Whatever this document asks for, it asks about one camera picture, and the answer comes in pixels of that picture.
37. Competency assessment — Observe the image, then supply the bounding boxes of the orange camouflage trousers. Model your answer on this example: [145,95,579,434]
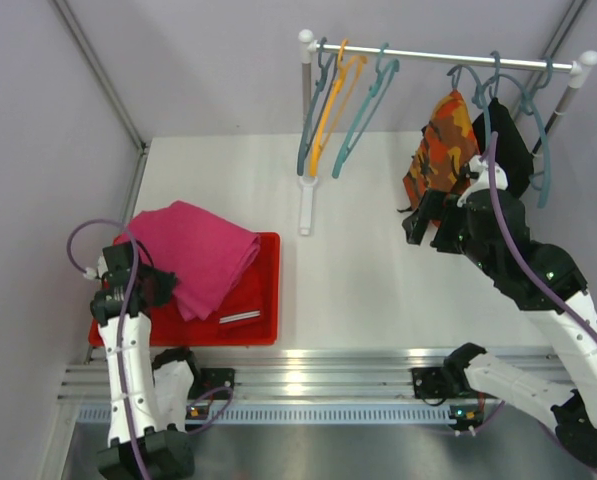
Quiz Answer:
[403,89,480,211]

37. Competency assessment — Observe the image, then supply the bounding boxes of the empty teal hanger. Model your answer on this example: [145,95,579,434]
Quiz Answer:
[499,56,554,209]

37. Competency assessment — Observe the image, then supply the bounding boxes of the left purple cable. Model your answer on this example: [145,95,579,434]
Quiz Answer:
[66,218,152,480]

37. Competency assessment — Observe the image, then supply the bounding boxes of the black trousers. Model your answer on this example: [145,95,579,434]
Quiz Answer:
[488,98,534,199]

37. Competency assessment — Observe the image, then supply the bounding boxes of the purple cable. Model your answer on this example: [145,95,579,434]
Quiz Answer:
[66,218,152,480]
[480,130,597,361]

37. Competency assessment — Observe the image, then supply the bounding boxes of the teal hanger of newspaper trousers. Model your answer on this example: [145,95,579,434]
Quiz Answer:
[296,30,338,176]

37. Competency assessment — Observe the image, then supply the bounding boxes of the orange plastic hanger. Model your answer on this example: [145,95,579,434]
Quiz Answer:
[306,39,367,178]

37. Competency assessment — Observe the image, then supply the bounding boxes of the teal hanger of black trousers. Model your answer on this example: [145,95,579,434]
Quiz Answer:
[483,50,502,100]

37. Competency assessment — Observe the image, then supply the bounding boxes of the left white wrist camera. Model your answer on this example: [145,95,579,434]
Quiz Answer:
[82,256,108,281]

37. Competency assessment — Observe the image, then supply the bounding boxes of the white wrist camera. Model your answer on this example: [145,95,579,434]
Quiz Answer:
[82,256,108,281]
[457,155,508,207]

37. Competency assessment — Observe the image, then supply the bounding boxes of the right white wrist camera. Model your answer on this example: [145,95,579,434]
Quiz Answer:
[457,155,508,207]

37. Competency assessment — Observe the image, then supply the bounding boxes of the perforated cable duct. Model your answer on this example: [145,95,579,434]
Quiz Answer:
[77,403,479,426]

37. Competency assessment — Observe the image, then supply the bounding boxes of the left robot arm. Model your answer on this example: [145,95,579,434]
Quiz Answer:
[90,242,204,479]

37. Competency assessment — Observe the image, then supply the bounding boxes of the teal hanger of pink trousers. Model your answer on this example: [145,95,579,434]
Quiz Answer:
[332,42,400,179]

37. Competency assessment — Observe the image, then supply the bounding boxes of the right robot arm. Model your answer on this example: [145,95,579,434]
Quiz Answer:
[402,189,597,468]

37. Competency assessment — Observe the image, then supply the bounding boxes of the pink trousers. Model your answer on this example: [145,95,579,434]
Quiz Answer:
[128,200,261,321]

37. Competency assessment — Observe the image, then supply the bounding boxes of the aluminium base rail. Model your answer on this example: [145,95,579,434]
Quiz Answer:
[58,347,573,403]

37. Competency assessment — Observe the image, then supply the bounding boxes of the white metal clothes rack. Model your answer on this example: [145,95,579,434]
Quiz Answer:
[298,31,597,236]

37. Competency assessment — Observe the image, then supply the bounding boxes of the teal hanger of camouflage trousers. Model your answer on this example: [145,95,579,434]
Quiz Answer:
[447,64,492,148]

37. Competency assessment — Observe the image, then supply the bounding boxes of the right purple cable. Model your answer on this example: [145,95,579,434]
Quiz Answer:
[480,130,597,361]

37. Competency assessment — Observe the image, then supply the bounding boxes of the red plastic tray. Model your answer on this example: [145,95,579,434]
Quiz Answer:
[88,231,282,348]

